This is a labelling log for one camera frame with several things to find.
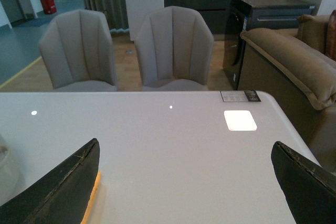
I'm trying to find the tan fabric sofa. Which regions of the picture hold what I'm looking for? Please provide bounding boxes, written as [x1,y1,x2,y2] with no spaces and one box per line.
[238,14,335,172]

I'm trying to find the black appliance cabinet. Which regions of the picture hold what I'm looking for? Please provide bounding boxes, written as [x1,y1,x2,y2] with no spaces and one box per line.
[222,0,316,91]

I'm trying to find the white electric cooking pot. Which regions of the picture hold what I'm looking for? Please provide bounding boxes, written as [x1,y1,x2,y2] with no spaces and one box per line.
[1,136,20,205]

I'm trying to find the beige chair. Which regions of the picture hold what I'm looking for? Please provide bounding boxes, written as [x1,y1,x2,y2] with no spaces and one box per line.
[39,9,118,92]
[135,6,214,91]

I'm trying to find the red fire extinguisher box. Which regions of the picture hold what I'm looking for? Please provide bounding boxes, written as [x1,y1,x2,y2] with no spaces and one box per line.
[40,0,57,14]

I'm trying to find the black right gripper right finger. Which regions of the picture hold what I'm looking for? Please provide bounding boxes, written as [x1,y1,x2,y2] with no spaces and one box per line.
[271,141,335,223]

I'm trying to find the beige chair right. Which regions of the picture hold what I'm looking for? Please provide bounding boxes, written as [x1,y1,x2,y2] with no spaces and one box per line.
[135,6,214,91]

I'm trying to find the beige chair left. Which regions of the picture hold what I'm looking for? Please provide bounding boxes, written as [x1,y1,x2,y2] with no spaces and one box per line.
[39,9,118,92]

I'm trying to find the black white table label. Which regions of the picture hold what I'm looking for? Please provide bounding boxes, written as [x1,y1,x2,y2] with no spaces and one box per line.
[220,90,261,102]

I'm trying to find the yellow corn cob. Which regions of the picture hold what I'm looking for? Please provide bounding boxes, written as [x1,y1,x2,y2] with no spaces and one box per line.
[81,171,101,224]

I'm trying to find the brown leather cushion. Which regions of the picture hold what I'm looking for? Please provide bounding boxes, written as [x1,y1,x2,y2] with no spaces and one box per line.
[325,10,336,61]

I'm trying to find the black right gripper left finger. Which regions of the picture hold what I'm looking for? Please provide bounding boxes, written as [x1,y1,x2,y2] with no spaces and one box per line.
[1,138,100,223]

